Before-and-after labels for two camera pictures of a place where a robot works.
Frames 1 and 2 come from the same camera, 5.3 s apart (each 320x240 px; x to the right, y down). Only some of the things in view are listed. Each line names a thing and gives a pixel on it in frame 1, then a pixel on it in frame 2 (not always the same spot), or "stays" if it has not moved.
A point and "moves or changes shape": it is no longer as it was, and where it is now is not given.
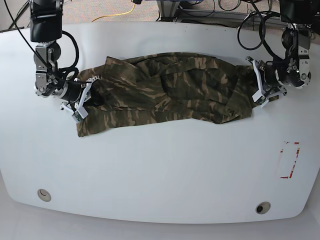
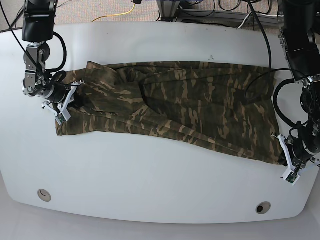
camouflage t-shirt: x=167 y=89 moves or changes shape
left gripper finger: x=97 y=98 -> x=79 y=100
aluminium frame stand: x=169 y=13 stays
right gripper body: x=266 y=77 -> x=296 y=156
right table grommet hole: x=263 y=207 stays
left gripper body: x=76 y=93 -> x=60 y=96
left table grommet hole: x=44 y=195 stays
